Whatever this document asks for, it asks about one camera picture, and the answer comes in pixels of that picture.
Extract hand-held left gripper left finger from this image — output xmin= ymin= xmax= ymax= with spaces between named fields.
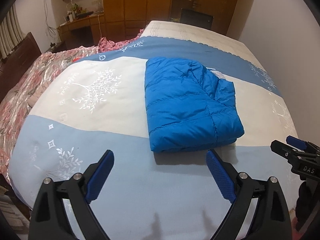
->
xmin=28 ymin=149 xmax=115 ymax=240

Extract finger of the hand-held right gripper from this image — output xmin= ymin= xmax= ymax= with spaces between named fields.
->
xmin=270 ymin=139 xmax=295 ymax=159
xmin=286 ymin=135 xmax=308 ymax=150

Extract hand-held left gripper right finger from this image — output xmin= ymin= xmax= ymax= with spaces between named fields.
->
xmin=205 ymin=149 xmax=292 ymax=240

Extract blue puffer jacket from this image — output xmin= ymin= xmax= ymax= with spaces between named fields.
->
xmin=144 ymin=56 xmax=245 ymax=153

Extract person's right hand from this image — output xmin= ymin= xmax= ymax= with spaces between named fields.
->
xmin=296 ymin=179 xmax=318 ymax=231

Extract blue and white duvet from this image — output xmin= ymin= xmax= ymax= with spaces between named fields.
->
xmin=7 ymin=36 xmax=298 ymax=240

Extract pink floral quilt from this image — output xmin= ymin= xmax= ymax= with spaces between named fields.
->
xmin=0 ymin=45 xmax=101 ymax=180

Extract pink checked cloth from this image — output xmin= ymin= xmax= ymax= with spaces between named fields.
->
xmin=97 ymin=27 xmax=146 ymax=53

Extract dark wooden nightstand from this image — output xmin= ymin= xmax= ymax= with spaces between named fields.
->
xmin=46 ymin=41 xmax=68 ymax=55

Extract cream quilted mattress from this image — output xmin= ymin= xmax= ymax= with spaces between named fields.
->
xmin=139 ymin=20 xmax=253 ymax=63

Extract dark wooden headboard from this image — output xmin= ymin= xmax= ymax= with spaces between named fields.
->
xmin=0 ymin=32 xmax=42 ymax=103

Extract wooden desk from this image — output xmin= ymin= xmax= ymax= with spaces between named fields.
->
xmin=58 ymin=11 xmax=106 ymax=48

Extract black rectangular panel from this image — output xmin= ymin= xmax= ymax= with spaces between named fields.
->
xmin=180 ymin=8 xmax=215 ymax=31

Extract black laptop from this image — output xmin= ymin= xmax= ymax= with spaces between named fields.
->
xmin=74 ymin=11 xmax=95 ymax=20

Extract white pleated curtain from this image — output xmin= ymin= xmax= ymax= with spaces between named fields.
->
xmin=0 ymin=4 xmax=21 ymax=61

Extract green potted plant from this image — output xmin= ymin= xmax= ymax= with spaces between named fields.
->
xmin=66 ymin=2 xmax=83 ymax=15

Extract wooden wardrobe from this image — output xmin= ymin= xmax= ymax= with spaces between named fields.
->
xmin=102 ymin=0 xmax=173 ymax=40

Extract white hanging cable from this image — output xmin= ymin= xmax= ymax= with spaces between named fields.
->
xmin=97 ymin=13 xmax=103 ymax=40

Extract wall cables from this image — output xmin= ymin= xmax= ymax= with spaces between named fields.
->
xmin=42 ymin=0 xmax=62 ymax=44

